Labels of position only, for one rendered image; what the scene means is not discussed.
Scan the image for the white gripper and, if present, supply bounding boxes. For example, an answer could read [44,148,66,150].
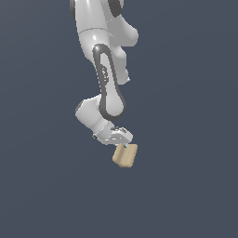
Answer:
[91,122,134,149]

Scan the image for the tan wooden block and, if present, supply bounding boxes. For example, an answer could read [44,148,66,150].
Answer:
[112,142,139,169]

